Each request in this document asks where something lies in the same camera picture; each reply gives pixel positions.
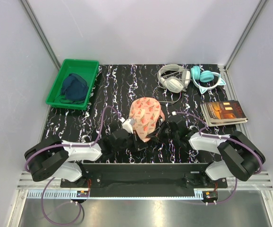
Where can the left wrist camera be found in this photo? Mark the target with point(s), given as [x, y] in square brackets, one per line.
[128, 124]

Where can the teal cat-ear headphones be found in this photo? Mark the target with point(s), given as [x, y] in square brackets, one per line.
[198, 75]

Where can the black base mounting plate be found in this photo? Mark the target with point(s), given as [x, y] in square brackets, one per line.
[141, 177]

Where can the green plastic bin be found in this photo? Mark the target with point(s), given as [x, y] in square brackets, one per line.
[87, 69]

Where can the dark hardcover book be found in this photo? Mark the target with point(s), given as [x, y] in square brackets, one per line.
[223, 113]

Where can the navy blue bra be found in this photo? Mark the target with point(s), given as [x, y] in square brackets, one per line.
[74, 89]

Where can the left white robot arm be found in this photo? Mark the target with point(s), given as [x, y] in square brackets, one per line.
[57, 158]

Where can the white over-ear headphones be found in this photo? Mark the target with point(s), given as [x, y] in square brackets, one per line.
[173, 78]

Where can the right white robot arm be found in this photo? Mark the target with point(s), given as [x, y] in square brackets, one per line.
[240, 157]

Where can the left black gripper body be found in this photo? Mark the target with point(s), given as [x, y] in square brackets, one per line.
[129, 144]

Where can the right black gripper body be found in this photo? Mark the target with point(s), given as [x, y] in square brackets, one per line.
[167, 134]

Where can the pink mesh laundry bag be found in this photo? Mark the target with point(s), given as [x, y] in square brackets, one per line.
[145, 112]

